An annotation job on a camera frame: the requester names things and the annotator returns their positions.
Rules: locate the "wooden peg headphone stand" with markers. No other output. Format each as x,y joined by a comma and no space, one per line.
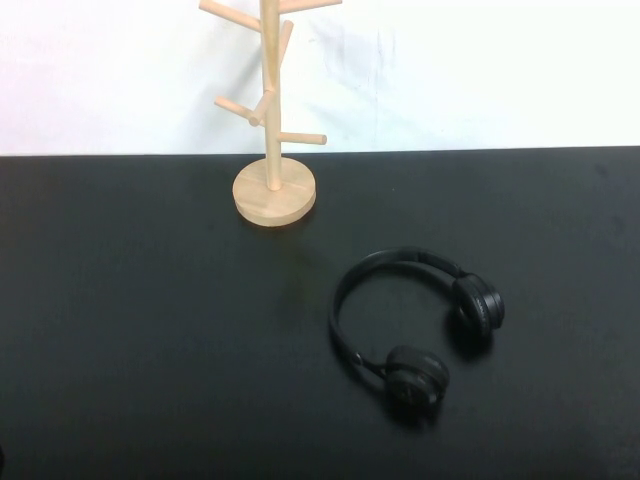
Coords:
272,192

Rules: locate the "black over-ear headphones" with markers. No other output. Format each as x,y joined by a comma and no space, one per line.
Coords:
415,382

